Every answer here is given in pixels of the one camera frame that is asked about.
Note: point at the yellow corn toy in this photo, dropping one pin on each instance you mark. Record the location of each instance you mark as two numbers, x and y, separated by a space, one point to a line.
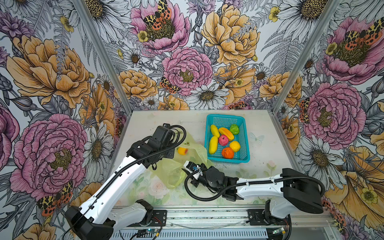
215 131

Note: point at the orange yellow mango toy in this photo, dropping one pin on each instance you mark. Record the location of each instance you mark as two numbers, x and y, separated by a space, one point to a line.
225 131

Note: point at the left aluminium corner post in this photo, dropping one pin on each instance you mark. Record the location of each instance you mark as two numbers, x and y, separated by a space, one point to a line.
92 30

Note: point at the orange fruit toy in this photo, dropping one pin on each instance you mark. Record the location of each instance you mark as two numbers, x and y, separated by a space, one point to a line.
228 153

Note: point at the pink red fruit toy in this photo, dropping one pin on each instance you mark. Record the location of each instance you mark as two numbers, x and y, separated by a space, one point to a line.
223 140

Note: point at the yellow banana toy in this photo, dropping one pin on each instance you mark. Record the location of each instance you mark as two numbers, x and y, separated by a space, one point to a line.
213 145

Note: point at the yellow-green plastic bag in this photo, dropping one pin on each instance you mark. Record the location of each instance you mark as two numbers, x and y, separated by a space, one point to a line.
170 172

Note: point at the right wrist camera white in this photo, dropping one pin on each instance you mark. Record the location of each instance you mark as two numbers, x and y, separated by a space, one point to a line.
190 167

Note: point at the yellow lemon toy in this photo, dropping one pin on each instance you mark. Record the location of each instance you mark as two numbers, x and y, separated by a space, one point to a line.
235 146

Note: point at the aluminium corner post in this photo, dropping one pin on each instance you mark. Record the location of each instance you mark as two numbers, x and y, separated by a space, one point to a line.
92 30
320 26

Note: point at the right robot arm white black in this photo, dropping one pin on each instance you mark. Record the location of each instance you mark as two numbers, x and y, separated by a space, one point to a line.
286 193

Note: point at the teal plastic basket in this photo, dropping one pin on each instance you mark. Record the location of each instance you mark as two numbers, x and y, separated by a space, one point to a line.
225 121

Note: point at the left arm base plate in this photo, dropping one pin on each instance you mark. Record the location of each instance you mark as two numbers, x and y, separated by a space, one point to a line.
159 218

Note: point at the right aluminium corner post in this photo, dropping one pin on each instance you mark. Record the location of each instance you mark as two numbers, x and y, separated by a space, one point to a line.
320 26

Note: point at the aluminium front rail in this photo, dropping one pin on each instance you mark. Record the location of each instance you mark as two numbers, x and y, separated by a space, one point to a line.
234 216

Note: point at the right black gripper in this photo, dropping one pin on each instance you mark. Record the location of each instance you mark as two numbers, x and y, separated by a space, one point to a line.
194 182

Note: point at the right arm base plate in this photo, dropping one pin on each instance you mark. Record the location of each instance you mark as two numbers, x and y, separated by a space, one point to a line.
257 217

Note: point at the green fruit toy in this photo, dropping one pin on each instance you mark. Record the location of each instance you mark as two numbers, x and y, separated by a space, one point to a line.
234 129

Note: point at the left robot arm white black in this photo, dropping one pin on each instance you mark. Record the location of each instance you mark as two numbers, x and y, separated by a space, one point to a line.
96 219

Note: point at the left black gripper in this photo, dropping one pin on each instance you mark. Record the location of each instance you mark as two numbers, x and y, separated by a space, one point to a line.
171 150

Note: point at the white vented cable duct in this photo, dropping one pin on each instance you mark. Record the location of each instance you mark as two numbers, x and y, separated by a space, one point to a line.
192 234

